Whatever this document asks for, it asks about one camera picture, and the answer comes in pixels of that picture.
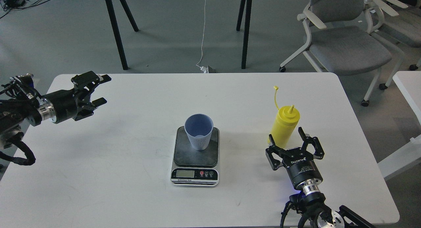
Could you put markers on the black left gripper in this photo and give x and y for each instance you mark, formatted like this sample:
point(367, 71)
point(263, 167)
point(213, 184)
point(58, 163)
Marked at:
point(62, 105)

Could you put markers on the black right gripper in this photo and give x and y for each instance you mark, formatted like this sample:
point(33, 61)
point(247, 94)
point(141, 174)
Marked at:
point(301, 167)

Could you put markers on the yellow squeeze bottle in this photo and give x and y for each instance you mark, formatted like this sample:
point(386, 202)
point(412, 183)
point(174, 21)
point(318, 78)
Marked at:
point(285, 122)

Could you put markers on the blue ribbed plastic cup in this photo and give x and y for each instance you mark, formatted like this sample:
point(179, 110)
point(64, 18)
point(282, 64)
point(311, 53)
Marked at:
point(198, 128)

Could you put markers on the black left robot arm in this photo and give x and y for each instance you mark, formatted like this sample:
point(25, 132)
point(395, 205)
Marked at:
point(26, 103)

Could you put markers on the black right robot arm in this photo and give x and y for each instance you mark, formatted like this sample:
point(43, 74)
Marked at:
point(310, 202)

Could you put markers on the digital kitchen scale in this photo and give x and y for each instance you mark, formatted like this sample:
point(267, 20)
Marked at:
point(192, 167)

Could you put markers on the white side table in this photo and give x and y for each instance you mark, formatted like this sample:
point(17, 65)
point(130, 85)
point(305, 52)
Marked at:
point(409, 154)

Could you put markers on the grey office chair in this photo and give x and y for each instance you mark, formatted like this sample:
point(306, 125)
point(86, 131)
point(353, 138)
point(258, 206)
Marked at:
point(343, 51)
point(397, 19)

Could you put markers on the black-legged background table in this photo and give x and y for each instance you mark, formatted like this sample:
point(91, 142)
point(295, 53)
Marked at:
point(244, 17)

